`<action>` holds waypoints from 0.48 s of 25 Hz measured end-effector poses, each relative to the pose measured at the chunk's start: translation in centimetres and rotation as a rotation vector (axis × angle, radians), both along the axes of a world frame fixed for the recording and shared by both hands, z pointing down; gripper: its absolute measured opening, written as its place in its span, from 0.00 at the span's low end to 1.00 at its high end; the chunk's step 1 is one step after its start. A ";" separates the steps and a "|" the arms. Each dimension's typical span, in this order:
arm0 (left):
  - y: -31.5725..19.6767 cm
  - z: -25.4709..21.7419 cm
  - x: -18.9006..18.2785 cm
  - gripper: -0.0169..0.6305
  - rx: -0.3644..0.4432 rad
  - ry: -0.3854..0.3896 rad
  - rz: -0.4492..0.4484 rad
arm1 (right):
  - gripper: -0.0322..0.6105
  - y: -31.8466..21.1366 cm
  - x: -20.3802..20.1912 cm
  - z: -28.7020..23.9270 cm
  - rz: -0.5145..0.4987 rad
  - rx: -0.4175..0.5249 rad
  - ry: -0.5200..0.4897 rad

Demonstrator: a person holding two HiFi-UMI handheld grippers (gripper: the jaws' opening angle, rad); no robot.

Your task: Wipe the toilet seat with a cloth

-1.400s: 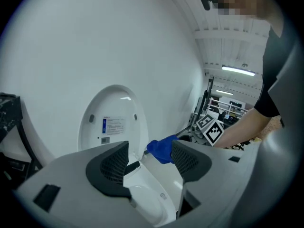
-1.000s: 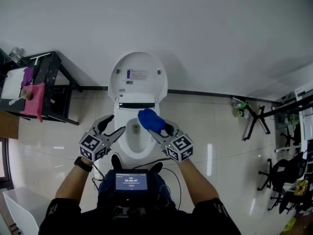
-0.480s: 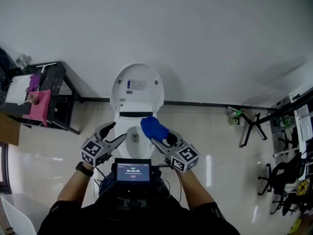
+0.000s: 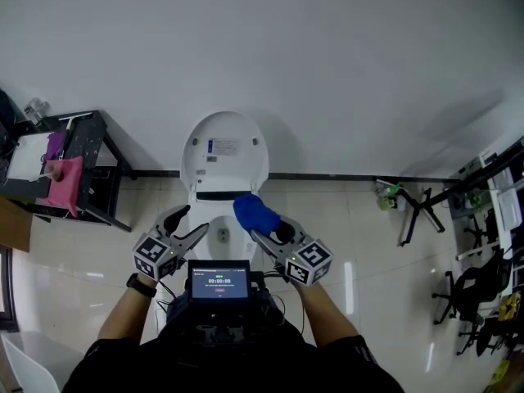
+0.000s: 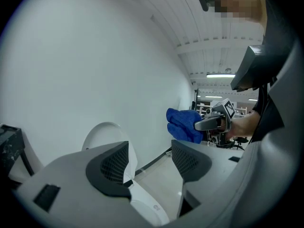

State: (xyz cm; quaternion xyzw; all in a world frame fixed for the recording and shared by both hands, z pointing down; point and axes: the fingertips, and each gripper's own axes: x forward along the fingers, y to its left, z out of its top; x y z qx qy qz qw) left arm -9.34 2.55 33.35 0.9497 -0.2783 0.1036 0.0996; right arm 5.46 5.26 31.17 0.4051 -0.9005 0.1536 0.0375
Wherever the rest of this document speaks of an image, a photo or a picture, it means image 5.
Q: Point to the person's black shirt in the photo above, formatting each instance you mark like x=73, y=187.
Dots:
x=278, y=56

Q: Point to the white toilet lid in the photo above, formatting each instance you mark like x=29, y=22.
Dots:
x=107, y=134

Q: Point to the ceiling tube light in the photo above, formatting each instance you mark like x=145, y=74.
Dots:
x=221, y=75

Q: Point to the person's right forearm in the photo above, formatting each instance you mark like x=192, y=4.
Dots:
x=244, y=125

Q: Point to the blue cloth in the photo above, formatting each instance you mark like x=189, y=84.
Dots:
x=184, y=125

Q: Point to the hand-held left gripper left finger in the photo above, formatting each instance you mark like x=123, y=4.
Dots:
x=78, y=174

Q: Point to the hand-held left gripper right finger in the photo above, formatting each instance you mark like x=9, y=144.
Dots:
x=204, y=170

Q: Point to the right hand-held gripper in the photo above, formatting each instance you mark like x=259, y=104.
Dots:
x=225, y=110

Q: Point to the black office chair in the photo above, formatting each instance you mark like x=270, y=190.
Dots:
x=240, y=141

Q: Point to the person's head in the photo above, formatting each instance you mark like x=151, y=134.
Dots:
x=237, y=1

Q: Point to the black chest-mounted screen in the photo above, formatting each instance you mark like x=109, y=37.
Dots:
x=251, y=68

